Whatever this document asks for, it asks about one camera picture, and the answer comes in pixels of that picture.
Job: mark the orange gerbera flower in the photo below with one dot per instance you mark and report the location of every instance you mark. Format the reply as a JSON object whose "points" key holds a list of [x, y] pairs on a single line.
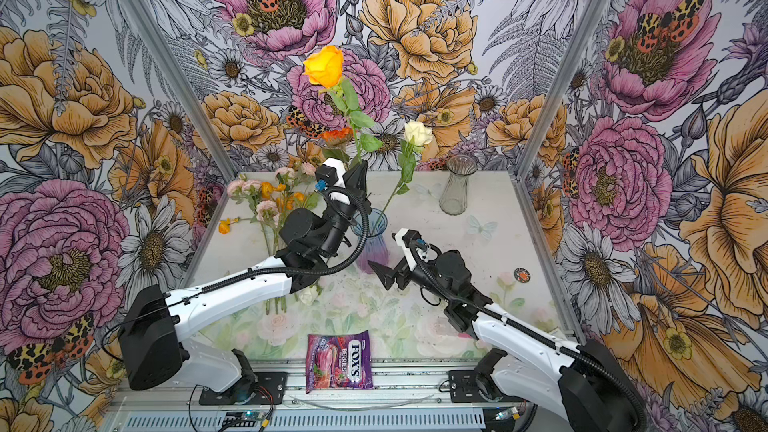
{"points": [[336, 143]]}

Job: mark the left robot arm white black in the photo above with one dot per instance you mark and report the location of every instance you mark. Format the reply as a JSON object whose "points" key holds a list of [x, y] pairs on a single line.
{"points": [[156, 338]]}

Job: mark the blue purple glass vase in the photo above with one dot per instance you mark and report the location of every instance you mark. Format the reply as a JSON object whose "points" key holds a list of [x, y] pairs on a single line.
{"points": [[376, 248]]}

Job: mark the aluminium rail front frame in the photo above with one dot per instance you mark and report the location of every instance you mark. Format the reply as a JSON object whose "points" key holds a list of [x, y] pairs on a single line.
{"points": [[406, 396]]}

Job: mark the small round orange token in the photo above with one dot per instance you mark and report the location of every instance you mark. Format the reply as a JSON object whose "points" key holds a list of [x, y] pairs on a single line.
{"points": [[522, 275]]}

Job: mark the white rose flower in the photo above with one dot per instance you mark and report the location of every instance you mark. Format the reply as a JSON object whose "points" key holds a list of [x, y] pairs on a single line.
{"points": [[417, 137]]}

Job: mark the clear grey glass vase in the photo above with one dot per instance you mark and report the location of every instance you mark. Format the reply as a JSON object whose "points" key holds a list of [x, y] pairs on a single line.
{"points": [[454, 198]]}

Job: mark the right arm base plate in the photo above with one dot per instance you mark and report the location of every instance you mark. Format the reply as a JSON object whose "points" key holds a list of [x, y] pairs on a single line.
{"points": [[467, 386]]}

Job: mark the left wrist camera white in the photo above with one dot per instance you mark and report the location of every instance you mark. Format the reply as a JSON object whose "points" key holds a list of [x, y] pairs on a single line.
{"points": [[330, 175]]}

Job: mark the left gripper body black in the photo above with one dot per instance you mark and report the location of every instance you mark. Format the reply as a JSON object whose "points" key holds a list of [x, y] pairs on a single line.
{"points": [[349, 193]]}

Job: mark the purple Fox's candy bag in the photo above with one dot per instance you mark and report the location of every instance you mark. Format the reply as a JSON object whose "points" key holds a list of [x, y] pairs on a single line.
{"points": [[338, 362]]}

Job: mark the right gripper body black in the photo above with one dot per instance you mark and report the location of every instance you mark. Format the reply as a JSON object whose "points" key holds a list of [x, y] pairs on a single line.
{"points": [[402, 270]]}

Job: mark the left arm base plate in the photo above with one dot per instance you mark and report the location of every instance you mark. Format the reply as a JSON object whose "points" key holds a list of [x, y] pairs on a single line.
{"points": [[264, 388]]}

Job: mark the yellow orange rose flower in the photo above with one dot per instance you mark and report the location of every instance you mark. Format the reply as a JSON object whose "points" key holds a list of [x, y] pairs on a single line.
{"points": [[326, 69]]}

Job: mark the small yellow flower on table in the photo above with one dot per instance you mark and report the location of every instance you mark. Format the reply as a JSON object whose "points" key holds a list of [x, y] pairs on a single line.
{"points": [[225, 225]]}

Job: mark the pink carnation stem on table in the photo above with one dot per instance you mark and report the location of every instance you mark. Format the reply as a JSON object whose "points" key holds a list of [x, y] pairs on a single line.
{"points": [[257, 195]]}

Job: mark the pink carnation flower stem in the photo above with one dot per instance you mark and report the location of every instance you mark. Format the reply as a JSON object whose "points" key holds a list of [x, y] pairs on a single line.
{"points": [[297, 171]]}

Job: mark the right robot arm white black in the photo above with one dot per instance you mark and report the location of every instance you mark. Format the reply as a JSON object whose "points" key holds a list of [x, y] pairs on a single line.
{"points": [[581, 383]]}

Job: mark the yellow orange poppy stem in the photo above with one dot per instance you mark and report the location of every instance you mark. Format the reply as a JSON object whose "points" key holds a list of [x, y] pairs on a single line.
{"points": [[285, 197]]}

